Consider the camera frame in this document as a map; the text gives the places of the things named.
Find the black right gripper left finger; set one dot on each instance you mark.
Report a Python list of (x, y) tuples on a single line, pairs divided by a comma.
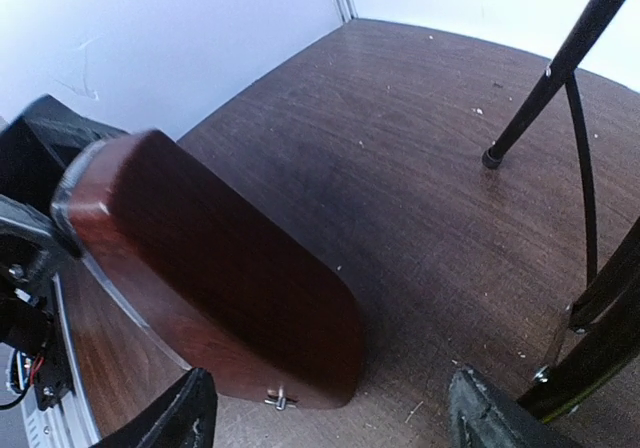
[(183, 416)]

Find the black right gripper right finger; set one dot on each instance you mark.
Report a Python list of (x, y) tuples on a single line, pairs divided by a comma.
[(483, 416)]

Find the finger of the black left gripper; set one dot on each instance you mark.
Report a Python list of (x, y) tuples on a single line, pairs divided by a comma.
[(38, 146), (32, 246)]

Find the black perforated music stand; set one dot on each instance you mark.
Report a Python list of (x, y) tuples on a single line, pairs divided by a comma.
[(598, 334)]

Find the brown wooden metronome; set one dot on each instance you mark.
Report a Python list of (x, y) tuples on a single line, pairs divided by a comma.
[(217, 281)]

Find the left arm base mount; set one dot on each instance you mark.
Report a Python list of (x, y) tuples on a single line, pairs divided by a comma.
[(33, 331)]

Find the aluminium front rail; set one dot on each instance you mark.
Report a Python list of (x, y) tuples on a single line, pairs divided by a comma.
[(56, 411)]

